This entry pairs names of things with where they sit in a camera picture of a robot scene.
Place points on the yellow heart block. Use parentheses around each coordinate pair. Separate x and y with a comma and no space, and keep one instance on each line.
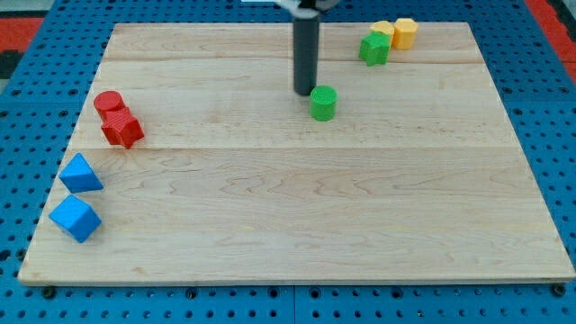
(383,27)

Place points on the red star block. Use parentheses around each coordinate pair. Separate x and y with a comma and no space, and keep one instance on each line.
(121,127)

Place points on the wooden board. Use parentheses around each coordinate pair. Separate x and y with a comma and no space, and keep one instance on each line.
(418,179)

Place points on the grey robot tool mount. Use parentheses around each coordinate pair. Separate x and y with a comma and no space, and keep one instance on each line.
(306,8)

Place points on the green star block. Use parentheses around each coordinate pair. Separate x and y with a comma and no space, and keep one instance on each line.
(375,48)

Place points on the red cylinder block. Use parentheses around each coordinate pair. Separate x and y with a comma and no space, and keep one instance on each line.
(108,102)

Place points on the yellow hexagon block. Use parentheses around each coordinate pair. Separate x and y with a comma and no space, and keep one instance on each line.
(405,31)

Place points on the green cylinder block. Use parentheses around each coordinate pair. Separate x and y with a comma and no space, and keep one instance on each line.
(323,102)

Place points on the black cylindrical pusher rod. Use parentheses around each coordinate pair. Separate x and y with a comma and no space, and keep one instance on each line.
(305,43)

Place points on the blue triangle block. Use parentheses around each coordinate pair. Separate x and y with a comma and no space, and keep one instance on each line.
(77,176)

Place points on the blue cube block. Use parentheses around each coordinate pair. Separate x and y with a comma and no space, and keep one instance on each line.
(76,218)

